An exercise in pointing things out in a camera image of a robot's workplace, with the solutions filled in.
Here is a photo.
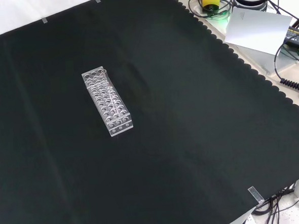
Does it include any black floor cable bundle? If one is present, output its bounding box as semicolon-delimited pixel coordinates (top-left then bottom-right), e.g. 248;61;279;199
250;185;299;224

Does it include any black ribbed adapter cable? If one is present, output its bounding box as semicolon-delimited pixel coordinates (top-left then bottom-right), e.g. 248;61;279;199
272;41;299;100

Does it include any black power adapter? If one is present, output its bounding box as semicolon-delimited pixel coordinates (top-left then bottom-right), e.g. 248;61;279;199
282;25;299;54

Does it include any clear plastic test tube rack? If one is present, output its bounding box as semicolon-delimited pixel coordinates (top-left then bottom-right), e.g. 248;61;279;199
81;64;135;139

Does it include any pale board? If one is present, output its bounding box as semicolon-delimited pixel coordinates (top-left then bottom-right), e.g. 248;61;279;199
222;3;296;60

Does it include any black bench cloth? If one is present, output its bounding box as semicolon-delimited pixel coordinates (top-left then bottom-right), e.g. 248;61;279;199
0;0;299;224

